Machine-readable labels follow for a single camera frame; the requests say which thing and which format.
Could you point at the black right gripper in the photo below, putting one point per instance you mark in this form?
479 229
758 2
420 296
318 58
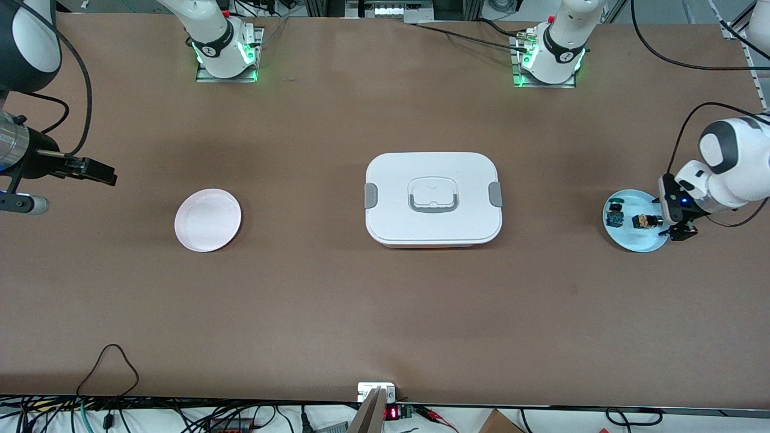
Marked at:
37 156

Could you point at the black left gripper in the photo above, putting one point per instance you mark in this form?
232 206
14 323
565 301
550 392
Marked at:
652 221

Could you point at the orange and black switch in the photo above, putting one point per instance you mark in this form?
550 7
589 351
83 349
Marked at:
646 221

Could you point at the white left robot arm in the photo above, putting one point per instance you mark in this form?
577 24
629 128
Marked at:
737 168

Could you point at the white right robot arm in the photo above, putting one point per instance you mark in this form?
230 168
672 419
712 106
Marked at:
213 42

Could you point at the white lunch box grey latches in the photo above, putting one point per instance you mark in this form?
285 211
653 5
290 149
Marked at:
433 228

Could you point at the light blue round plate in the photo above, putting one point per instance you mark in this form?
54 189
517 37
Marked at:
637 240

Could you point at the pink round plate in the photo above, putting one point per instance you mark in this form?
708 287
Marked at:
207 219

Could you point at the brown cardboard piece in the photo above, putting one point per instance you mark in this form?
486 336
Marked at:
499 423

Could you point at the red clip leads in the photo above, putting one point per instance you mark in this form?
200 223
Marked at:
436 416

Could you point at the small red digit display module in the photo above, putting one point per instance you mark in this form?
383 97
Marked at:
392 413

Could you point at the grey metal bar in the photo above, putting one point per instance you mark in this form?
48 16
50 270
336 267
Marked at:
368 418

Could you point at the blue and black switch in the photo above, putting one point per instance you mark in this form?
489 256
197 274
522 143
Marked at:
615 215

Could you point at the aluminium profile rail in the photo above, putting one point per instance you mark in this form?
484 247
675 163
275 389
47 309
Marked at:
755 72

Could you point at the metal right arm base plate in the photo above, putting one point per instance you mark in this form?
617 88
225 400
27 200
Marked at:
255 60

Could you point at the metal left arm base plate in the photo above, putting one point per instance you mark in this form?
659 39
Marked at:
517 78

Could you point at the metal frame with white labels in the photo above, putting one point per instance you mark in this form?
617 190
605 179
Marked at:
391 11

